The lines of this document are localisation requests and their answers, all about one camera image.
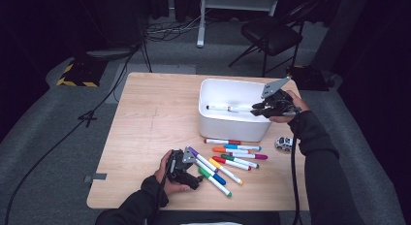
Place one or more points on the black floor box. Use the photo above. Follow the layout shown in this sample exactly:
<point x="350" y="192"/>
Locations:
<point x="310" y="79"/>

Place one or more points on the dark red capped white marker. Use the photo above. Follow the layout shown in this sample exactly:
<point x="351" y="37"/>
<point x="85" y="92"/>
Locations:
<point x="219" y="141"/>

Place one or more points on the dark green capped white marker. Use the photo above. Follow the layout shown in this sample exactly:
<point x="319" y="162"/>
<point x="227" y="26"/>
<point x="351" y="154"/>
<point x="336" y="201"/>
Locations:
<point x="242" y="161"/>

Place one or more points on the purple capped white marker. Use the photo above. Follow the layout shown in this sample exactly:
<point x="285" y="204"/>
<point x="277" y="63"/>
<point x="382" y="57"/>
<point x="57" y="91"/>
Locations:
<point x="203" y="159"/>

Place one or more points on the magenta capped white marker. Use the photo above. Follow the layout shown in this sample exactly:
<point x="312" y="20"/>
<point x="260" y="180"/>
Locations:
<point x="258" y="156"/>

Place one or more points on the thin black stand leg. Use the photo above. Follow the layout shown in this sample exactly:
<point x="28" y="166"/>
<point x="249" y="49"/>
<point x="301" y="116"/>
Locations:
<point x="147" y="58"/>

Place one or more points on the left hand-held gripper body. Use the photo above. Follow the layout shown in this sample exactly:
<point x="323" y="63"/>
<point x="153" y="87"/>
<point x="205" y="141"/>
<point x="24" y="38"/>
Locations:
<point x="176" y="167"/>

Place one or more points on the person's right hand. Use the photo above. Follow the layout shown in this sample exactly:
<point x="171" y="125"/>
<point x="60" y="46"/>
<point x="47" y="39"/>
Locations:
<point x="301" y="105"/>

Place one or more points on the white metal stand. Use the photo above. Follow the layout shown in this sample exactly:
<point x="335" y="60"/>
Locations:
<point x="201" y="24"/>

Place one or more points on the black yellow striped base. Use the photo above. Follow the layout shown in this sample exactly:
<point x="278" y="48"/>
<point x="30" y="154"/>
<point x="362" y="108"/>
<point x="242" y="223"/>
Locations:
<point x="80" y="74"/>

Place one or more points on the white toy ambulance car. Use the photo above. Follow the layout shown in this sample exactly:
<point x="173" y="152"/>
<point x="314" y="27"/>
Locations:
<point x="283" y="143"/>

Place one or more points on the black folding chair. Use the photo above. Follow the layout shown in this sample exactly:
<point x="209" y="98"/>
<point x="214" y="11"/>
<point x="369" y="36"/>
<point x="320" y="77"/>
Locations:
<point x="271" y="36"/>

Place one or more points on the white plastic storage box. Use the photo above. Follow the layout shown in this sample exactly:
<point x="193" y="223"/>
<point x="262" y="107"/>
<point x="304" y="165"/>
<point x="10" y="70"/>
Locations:
<point x="226" y="128"/>

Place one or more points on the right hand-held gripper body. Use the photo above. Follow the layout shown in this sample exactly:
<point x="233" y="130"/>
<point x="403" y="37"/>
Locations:
<point x="281" y="105"/>

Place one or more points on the grey tape strip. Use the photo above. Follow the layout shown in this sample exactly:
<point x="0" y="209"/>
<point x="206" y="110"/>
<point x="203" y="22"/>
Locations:
<point x="97" y="176"/>

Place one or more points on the black capped white marker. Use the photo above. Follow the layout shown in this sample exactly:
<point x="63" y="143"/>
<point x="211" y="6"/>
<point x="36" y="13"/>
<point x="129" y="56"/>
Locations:
<point x="218" y="107"/>

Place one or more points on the person's left hand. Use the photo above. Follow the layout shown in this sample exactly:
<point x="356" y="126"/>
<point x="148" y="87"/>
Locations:
<point x="161" y="173"/>

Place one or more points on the grey round stand base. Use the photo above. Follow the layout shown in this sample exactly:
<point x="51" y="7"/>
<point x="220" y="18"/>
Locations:
<point x="110" y="53"/>

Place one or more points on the light green capped white marker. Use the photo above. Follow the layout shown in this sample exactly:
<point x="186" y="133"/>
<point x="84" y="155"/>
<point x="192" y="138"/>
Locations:
<point x="216" y="183"/>

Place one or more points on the orange capped white marker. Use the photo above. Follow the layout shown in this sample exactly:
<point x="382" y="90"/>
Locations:
<point x="221" y="150"/>

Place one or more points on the light blue capped white marker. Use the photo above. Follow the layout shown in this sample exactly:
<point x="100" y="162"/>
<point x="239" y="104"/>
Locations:
<point x="242" y="147"/>

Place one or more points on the yellow capped white marker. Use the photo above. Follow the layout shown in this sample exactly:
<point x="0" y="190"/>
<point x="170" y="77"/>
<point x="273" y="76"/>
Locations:
<point x="226" y="171"/>

